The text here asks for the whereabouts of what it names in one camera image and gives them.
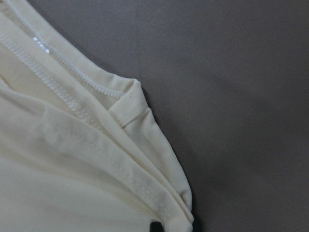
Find cream long-sleeve printed shirt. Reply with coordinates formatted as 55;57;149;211
0;0;194;232

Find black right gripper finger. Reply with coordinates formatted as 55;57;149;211
149;216;165;232

